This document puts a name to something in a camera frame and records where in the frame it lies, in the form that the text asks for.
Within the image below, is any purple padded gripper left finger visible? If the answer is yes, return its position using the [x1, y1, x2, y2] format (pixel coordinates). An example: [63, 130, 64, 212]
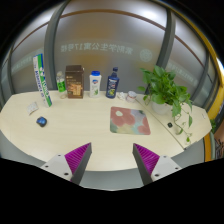
[41, 143, 92, 185]

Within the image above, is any floral pink mouse pad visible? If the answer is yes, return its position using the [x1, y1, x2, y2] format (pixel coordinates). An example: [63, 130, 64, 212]
[110, 107, 151, 135]

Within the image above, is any dark blue shampoo bottle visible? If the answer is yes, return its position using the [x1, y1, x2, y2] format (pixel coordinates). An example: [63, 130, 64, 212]
[106, 67, 119, 99]

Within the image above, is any dark blue computer mouse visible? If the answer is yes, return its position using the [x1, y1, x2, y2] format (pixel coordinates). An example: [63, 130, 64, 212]
[36, 117, 47, 127]

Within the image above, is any green white shuttlecock tube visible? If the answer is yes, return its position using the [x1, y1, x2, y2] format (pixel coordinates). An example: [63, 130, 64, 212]
[33, 54, 52, 107]

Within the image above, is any small white wrapper packet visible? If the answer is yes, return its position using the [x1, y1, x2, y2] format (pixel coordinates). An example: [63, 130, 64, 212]
[27, 102, 39, 115]

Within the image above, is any small black square object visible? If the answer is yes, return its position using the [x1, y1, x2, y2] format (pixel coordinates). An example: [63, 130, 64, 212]
[167, 122, 173, 128]

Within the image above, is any clear green-label water bottle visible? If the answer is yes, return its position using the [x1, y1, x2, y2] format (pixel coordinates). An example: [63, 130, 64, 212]
[56, 71, 67, 99]

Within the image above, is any small white pink cup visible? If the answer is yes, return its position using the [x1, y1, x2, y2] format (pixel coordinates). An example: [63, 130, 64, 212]
[126, 91, 137, 103]

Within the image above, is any white crumpled tissue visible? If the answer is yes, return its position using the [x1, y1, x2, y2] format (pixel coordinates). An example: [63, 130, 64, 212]
[117, 92, 127, 101]

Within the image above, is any brown cardboard box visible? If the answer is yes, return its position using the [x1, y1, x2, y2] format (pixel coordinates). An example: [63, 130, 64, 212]
[65, 65, 84, 99]

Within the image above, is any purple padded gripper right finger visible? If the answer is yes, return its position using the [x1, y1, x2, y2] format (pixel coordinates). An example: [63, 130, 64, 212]
[133, 143, 181, 185]

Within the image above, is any white blue-cap lotion bottle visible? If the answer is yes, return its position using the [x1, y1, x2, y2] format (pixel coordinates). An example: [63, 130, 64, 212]
[89, 71, 102, 97]

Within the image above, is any green potted pothos plant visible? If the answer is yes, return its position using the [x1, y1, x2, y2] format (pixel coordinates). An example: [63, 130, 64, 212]
[138, 65, 193, 143]

